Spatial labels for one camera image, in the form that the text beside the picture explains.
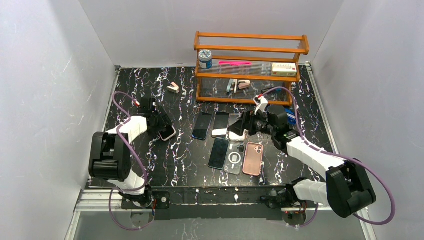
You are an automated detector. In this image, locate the clear magsafe phone case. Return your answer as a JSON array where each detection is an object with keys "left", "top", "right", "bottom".
[{"left": 228, "top": 112, "right": 249, "bottom": 142}]

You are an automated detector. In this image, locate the light blue stapler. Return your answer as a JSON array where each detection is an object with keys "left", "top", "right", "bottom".
[{"left": 226, "top": 79, "right": 236, "bottom": 94}]

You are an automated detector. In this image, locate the clear grey phone case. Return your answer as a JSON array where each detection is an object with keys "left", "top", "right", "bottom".
[{"left": 223, "top": 142, "right": 245, "bottom": 176}]

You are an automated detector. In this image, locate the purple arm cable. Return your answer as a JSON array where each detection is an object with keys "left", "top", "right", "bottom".
[
  {"left": 258, "top": 86, "right": 397, "bottom": 228},
  {"left": 108, "top": 91, "right": 149, "bottom": 231}
]

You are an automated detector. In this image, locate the blue jar with white lid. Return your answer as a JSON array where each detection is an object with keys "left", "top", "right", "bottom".
[{"left": 198, "top": 49, "right": 213, "bottom": 70}]

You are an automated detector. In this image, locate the pink utility knife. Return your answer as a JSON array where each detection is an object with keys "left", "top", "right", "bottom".
[{"left": 218, "top": 60, "right": 252, "bottom": 66}]

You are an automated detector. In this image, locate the white cardboard box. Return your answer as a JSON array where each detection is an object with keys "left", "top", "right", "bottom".
[{"left": 271, "top": 62, "right": 297, "bottom": 78}]

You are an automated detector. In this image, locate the phone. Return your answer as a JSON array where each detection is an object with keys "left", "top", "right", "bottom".
[
  {"left": 211, "top": 111, "right": 230, "bottom": 138},
  {"left": 208, "top": 138, "right": 229, "bottom": 170},
  {"left": 158, "top": 124, "right": 176, "bottom": 142},
  {"left": 192, "top": 112, "right": 213, "bottom": 141}
]

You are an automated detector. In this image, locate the black marker pen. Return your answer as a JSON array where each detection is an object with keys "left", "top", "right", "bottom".
[{"left": 261, "top": 87, "right": 275, "bottom": 95}]

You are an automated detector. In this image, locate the pink phone case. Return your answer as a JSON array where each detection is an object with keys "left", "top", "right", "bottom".
[{"left": 242, "top": 142, "right": 264, "bottom": 177}]

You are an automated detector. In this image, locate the blue phone case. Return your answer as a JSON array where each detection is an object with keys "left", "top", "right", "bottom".
[{"left": 285, "top": 108, "right": 297, "bottom": 125}]

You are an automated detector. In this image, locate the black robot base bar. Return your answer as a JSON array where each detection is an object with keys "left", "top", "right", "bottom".
[{"left": 121, "top": 186, "right": 316, "bottom": 224}]

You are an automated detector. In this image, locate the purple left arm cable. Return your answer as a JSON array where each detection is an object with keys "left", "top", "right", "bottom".
[{"left": 108, "top": 91, "right": 149, "bottom": 231}]

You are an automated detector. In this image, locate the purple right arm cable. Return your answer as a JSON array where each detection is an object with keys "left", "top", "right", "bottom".
[{"left": 258, "top": 86, "right": 397, "bottom": 228}]

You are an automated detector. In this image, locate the pink white stapler on table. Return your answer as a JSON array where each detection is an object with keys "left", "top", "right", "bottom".
[{"left": 166, "top": 82, "right": 180, "bottom": 94}]

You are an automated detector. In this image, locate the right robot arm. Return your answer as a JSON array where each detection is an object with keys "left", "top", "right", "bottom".
[{"left": 228, "top": 106, "right": 377, "bottom": 218}]

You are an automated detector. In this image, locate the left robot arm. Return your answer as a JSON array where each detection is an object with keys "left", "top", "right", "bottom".
[{"left": 88, "top": 107, "right": 176, "bottom": 196}]

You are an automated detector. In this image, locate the orange wooden shelf rack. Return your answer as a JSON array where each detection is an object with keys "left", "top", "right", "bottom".
[{"left": 193, "top": 31, "right": 310, "bottom": 104}]

